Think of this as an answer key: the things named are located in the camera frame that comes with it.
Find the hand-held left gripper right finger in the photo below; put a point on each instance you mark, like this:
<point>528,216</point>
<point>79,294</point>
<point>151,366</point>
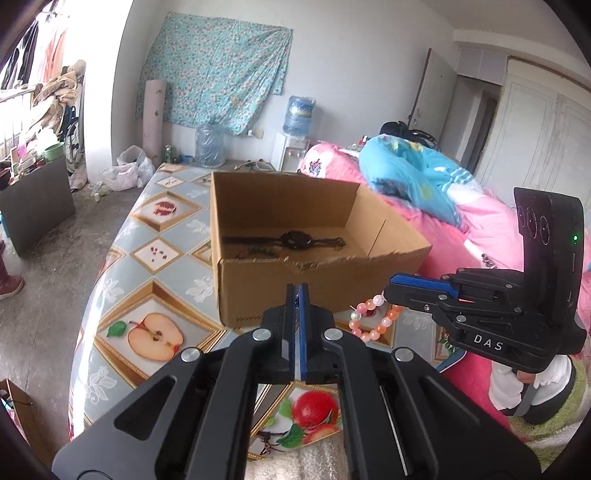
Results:
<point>303,332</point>

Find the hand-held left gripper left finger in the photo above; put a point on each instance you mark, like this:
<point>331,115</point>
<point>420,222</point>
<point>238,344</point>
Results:
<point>291,323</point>

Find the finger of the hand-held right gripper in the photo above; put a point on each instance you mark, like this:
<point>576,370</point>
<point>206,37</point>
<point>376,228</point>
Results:
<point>415,300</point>
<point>420,281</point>

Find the brown cardboard box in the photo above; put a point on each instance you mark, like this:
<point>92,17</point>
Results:
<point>258,295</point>

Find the square digital wrist watch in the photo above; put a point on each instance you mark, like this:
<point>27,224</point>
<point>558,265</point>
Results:
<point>292,240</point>

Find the person's right hand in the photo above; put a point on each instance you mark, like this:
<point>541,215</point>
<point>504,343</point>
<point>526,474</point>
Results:
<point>527,378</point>

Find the blue flat object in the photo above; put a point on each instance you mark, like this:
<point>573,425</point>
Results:
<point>450,361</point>

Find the pink floral blanket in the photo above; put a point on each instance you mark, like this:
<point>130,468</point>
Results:
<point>489,221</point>

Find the blue printed quilt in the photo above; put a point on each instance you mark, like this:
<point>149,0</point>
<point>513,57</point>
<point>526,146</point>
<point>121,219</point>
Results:
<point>415,170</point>

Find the green fluffy garment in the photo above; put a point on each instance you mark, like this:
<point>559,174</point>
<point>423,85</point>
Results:
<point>572,415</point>

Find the white wardrobe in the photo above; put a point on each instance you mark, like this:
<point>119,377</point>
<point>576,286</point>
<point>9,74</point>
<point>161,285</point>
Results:
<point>531,129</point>

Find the grey door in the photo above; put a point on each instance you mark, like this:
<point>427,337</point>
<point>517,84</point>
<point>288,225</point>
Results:
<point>431,97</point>

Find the empty clear water jug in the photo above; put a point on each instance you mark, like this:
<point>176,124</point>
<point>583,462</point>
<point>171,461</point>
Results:
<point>210,145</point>

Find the blue water bottle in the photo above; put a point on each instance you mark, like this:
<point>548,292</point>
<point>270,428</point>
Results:
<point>299,115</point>

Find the green can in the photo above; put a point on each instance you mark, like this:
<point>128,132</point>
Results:
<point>169,154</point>

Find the white plastic bags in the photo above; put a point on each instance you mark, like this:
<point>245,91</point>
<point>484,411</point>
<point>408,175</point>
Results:
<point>124,170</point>

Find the small bottles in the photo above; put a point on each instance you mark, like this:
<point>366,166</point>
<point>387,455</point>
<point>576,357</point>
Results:
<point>101,191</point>

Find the pale pink roll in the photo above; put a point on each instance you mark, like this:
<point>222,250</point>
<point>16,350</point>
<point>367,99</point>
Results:
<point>152,124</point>

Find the brown paper bag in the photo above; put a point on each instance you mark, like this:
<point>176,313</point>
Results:
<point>27,415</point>

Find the dark cabinet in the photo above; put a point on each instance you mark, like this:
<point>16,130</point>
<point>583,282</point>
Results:
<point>37,207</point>

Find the wheelchair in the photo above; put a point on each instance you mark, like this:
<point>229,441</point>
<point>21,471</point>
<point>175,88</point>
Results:
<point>74,138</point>

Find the green cup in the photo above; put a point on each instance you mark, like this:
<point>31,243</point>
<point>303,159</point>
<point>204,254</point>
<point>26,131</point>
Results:
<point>54,151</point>

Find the pile of beige clothes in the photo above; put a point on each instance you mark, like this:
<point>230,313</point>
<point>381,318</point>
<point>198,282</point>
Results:
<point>60,92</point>

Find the metal railing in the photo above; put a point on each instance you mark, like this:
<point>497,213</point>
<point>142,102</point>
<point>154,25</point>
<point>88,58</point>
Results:
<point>18,115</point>

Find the pink hanging garment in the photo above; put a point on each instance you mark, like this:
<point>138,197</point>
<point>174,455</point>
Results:
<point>53,55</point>

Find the dark hanging jacket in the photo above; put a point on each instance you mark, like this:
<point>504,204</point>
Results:
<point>21,50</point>

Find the wall socket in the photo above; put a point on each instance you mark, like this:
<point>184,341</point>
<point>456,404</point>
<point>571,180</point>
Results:
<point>255,134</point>

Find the teal floral wall cloth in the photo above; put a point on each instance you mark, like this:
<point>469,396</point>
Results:
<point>212,69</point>

